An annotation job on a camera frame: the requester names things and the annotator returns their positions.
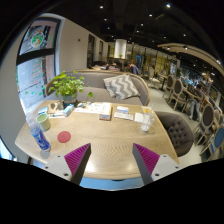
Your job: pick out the white carton box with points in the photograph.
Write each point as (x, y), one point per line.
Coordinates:
(105, 112)

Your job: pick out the group of round-backed chairs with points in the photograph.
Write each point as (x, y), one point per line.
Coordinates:
(207, 116)

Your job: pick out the group of ceiling lights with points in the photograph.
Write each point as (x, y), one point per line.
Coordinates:
(150, 15)

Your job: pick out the white round column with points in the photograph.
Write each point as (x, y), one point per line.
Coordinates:
(120, 48)

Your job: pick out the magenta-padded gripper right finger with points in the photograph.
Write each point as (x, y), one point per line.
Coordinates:
(146, 158)

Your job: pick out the white napkin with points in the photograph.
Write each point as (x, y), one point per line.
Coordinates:
(138, 117)

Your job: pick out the light green mug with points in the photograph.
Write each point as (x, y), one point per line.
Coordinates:
(43, 122)

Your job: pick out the yellow card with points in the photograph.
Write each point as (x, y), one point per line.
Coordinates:
(146, 109)

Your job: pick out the flat round red coaster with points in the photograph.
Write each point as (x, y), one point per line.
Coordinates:
(64, 136)

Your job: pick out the white printed booklet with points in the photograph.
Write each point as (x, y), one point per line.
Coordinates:
(90, 107)

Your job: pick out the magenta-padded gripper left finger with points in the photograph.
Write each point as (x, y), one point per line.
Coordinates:
(77, 158)

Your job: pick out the clear plastic cup with straw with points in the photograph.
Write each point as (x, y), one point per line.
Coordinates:
(147, 121)

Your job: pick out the green potted plant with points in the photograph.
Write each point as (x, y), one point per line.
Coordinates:
(67, 85)

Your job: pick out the white paper leaflet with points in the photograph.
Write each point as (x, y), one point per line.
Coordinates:
(123, 116)

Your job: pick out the grey curved sofa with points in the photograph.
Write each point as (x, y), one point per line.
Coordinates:
(96, 93)

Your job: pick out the window with festive stickers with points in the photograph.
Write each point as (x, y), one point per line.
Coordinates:
(36, 70)

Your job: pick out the grey chevron cushion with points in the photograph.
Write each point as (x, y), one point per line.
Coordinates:
(121, 86)

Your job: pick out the dark grey tufted chair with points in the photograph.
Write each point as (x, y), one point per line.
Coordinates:
(176, 131)

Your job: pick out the small white and blue box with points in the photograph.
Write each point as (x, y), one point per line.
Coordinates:
(122, 109)

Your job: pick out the clear bottle with blue label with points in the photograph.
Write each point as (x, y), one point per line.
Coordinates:
(40, 137)

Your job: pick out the person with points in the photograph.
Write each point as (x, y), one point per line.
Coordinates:
(133, 69)
(196, 100)

